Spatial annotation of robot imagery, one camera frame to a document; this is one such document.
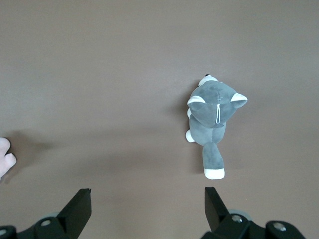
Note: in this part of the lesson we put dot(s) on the pale pink dog plush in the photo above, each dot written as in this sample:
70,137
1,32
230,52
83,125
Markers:
5,159

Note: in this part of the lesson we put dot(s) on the grey white husky plush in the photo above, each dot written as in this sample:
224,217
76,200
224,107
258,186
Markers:
211,107

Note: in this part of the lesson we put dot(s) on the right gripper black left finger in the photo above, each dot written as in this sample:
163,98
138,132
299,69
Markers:
72,219

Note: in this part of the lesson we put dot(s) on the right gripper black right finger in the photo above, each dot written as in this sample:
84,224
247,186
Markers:
224,224

